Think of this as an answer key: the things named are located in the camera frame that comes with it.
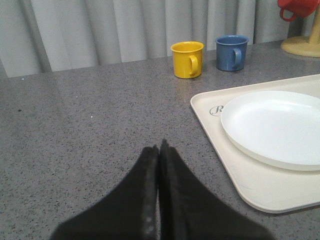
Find wooden mug tree stand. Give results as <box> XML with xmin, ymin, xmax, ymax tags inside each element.
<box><xmin>280</xmin><ymin>6</ymin><xmax>320</xmax><ymax>58</ymax></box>

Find cream rabbit serving tray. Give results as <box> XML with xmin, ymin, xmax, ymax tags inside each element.
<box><xmin>190</xmin><ymin>74</ymin><xmax>320</xmax><ymax>214</ymax></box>

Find blue enamel mug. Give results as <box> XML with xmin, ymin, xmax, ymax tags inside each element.
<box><xmin>215</xmin><ymin>35</ymin><xmax>249</xmax><ymax>72</ymax></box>

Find red enamel mug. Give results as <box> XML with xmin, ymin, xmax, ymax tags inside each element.
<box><xmin>277</xmin><ymin>0</ymin><xmax>320</xmax><ymax>22</ymax></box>

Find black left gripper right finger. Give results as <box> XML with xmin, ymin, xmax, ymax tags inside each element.
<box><xmin>158</xmin><ymin>140</ymin><xmax>273</xmax><ymax>240</ymax></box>

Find white round plate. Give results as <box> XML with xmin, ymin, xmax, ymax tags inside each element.
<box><xmin>221</xmin><ymin>90</ymin><xmax>320</xmax><ymax>171</ymax></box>

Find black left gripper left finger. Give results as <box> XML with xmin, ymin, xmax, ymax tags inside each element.
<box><xmin>51</xmin><ymin>146</ymin><xmax>158</xmax><ymax>240</ymax></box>

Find yellow enamel mug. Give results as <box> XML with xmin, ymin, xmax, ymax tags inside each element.
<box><xmin>170</xmin><ymin>41</ymin><xmax>204</xmax><ymax>79</ymax></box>

